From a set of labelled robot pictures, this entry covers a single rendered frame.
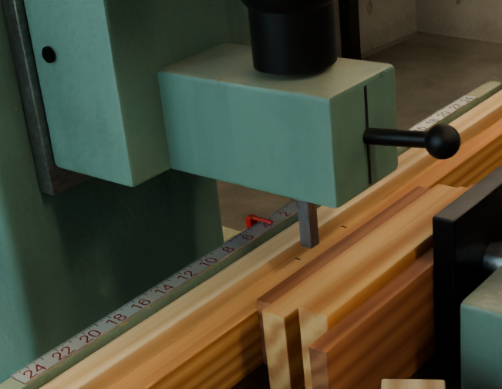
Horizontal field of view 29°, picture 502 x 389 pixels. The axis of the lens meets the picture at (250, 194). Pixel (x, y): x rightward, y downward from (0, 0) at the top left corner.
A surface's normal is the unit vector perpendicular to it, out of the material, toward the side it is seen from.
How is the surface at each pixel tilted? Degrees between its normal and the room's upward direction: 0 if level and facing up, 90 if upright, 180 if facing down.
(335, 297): 0
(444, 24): 90
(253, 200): 0
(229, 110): 90
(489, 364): 90
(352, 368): 90
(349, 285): 0
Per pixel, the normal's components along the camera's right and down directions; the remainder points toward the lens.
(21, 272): 0.58, 0.28
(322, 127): -0.64, 0.37
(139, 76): 0.76, 0.19
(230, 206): -0.10, -0.91
